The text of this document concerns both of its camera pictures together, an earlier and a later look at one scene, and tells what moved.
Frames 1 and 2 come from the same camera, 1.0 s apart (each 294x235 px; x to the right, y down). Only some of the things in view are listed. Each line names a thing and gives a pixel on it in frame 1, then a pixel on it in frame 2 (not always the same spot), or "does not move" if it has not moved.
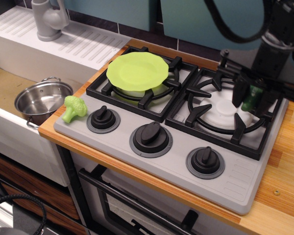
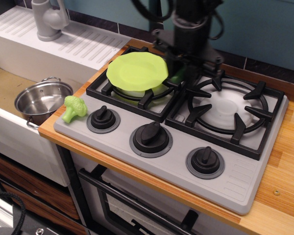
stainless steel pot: (39, 100) does not move
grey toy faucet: (50, 22) does not move
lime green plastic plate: (137, 71) does not move
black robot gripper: (269, 62) -> (190, 42)
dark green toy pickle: (254, 94) -> (177, 78)
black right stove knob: (205, 162) does not move
